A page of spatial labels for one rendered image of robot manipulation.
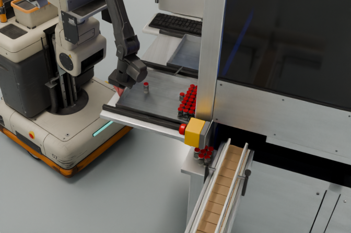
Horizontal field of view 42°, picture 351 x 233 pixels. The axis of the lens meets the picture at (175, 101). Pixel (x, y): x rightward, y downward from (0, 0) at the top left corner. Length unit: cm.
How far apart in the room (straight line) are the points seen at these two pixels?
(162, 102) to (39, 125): 105
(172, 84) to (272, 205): 65
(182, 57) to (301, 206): 86
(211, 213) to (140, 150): 150
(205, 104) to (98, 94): 140
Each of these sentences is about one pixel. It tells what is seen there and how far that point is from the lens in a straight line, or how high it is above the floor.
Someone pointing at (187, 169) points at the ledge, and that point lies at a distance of 164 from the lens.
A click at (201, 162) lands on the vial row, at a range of 164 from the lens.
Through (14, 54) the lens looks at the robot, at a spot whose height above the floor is 75.
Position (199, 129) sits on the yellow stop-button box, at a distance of 156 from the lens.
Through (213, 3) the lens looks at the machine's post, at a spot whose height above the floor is 147.
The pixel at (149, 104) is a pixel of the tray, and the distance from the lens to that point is 188.
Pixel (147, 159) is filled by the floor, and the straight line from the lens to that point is 285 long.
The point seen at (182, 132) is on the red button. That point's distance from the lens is 160.
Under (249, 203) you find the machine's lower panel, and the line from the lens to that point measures 189.
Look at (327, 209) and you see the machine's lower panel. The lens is 182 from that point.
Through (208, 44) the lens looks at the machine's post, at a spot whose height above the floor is 133.
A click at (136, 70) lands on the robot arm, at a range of 170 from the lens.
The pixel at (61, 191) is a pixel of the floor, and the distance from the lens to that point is 275.
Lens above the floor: 212
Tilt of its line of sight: 41 degrees down
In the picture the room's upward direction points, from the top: 2 degrees clockwise
